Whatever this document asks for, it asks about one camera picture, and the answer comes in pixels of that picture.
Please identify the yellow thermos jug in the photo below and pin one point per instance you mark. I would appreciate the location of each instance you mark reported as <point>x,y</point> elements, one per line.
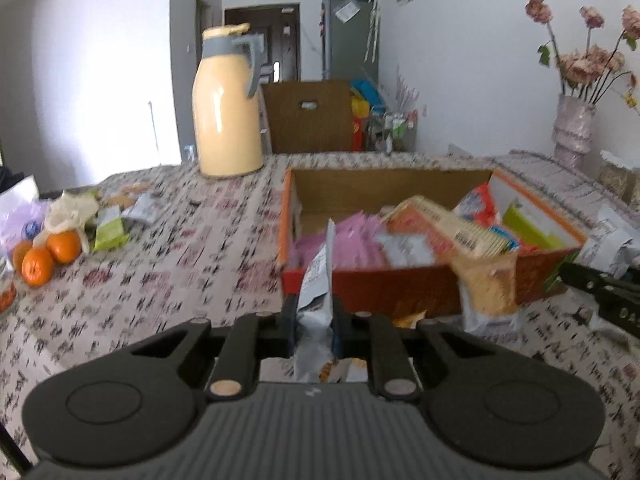
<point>225,125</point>

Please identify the white oat crisp packet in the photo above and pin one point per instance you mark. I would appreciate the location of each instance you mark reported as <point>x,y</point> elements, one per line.
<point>487,285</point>

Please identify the folded umbrella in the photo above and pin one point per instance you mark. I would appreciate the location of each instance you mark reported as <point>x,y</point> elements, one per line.
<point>373,30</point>

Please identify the black folding chair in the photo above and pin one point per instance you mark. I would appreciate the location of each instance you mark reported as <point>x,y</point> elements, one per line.
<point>10,180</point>

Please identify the red gift box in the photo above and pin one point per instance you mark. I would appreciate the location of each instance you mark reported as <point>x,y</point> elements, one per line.
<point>359,132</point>

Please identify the metal rolling cart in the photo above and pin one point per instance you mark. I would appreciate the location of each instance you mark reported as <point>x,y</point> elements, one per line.
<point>392,132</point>

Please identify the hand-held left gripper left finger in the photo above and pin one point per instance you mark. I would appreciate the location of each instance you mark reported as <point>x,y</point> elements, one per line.
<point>292,322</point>

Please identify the dried pink rose bouquet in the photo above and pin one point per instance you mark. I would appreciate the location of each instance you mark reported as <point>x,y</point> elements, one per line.
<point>585,67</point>

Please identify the blue plastic dustpan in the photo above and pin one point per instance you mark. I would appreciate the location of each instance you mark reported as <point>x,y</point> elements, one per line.
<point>367,92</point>

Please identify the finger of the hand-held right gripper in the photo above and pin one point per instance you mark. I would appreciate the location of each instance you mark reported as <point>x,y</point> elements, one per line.
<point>590,277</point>

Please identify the pale dried grass bunch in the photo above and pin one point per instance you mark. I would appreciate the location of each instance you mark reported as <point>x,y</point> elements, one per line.
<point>407,90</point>

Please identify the yellow bag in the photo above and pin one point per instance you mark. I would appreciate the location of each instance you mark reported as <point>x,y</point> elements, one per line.
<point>360,107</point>

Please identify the dark brown door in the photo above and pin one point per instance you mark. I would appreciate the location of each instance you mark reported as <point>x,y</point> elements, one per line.
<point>280,45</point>

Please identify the grey white snack packet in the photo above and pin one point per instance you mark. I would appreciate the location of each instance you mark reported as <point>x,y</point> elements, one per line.
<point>315,290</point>

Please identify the pink snack packet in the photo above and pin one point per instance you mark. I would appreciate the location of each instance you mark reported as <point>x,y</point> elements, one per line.
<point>345,242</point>

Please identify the pink textured vase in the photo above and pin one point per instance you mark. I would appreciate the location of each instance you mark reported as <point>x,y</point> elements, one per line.
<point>572,132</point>

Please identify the orange cardboard box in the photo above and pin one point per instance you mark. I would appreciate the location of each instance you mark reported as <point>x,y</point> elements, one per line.
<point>380,291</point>

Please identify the red blue snack bag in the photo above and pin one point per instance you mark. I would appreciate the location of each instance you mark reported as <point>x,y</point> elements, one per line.
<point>475,205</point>

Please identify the green snack packet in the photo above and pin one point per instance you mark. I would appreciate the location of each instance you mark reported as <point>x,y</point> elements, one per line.
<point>110,230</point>

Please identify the beige biscuit packet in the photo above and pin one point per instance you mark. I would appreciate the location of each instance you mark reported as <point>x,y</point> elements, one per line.
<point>450,227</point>

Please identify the white purple plastic bag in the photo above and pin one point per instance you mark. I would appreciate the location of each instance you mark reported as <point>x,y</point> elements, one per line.
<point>20,215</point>

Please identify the lime green flat packet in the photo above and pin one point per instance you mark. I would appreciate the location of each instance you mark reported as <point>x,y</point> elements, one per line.
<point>532,227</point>

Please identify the grey refrigerator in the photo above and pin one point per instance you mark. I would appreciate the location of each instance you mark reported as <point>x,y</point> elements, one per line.
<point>347,50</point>

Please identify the grey white foil packet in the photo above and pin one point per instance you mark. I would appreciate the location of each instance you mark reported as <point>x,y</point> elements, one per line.
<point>142,207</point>

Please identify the red wrapper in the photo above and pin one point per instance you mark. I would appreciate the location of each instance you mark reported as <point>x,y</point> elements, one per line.
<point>6,296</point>

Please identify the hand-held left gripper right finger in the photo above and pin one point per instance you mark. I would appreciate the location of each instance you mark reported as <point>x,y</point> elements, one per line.
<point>338,322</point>

